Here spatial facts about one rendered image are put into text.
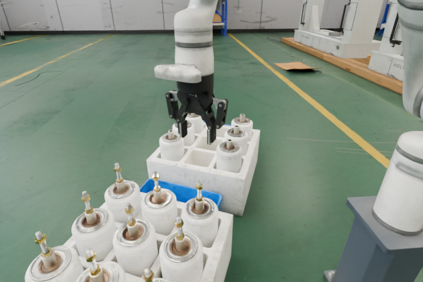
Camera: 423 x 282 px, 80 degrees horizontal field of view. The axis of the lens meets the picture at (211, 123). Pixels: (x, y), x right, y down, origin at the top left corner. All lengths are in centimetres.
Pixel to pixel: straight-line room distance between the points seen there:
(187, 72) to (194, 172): 57
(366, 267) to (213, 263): 35
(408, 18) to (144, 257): 65
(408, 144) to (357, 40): 316
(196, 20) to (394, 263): 63
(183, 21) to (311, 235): 82
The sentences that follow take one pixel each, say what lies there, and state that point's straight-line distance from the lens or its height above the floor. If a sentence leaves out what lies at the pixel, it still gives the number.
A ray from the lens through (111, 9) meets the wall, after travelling 689.
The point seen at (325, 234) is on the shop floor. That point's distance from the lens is 104.
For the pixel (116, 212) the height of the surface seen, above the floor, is 21.
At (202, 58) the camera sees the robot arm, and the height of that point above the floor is 64.
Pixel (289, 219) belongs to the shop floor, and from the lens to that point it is 105.
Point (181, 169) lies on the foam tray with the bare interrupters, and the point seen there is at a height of 17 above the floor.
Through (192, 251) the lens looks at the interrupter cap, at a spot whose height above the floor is 25.
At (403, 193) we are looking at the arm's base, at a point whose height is 40.
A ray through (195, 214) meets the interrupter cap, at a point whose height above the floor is 25.
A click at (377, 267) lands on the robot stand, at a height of 21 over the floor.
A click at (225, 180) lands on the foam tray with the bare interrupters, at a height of 16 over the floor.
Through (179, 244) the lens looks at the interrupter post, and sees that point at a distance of 59.
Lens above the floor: 74
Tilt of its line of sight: 26 degrees down
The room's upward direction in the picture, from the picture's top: straight up
